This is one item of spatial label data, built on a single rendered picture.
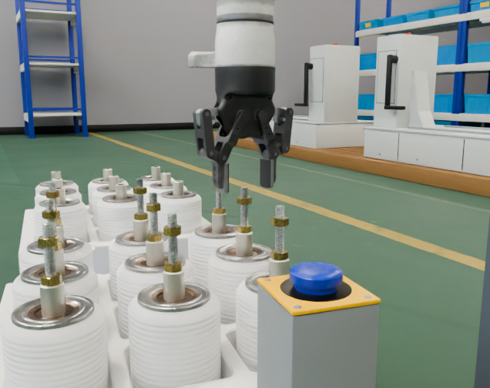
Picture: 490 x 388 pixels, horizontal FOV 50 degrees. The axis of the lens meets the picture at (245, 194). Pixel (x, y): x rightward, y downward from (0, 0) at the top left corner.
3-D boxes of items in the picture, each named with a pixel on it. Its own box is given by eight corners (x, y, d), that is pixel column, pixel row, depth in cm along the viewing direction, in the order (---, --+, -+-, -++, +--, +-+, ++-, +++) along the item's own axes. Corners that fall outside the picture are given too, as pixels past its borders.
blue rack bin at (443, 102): (457, 111, 641) (458, 94, 637) (483, 112, 608) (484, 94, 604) (427, 112, 619) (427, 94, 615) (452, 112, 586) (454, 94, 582)
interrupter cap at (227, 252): (203, 256, 69) (203, 251, 69) (242, 244, 74) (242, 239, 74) (246, 269, 64) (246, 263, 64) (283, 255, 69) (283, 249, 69)
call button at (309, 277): (326, 282, 42) (327, 258, 42) (352, 300, 38) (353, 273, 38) (280, 288, 41) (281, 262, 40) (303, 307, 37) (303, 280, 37)
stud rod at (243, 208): (239, 242, 69) (239, 187, 68) (245, 242, 70) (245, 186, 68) (243, 245, 68) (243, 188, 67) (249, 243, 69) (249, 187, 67)
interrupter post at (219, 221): (226, 232, 81) (226, 211, 81) (226, 235, 79) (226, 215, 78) (211, 232, 81) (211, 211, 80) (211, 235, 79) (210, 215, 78)
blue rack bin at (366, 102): (382, 108, 755) (383, 94, 751) (401, 109, 722) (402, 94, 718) (355, 109, 732) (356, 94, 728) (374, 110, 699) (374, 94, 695)
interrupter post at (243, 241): (231, 255, 69) (231, 232, 68) (243, 252, 71) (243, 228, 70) (245, 259, 67) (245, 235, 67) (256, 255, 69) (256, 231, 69)
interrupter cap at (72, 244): (95, 248, 72) (95, 243, 72) (42, 260, 67) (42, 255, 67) (68, 238, 78) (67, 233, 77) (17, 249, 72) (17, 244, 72)
